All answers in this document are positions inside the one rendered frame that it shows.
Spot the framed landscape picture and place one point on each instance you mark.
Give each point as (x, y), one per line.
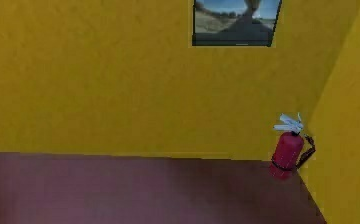
(234, 23)

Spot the red fire extinguisher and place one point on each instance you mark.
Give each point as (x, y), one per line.
(286, 153)

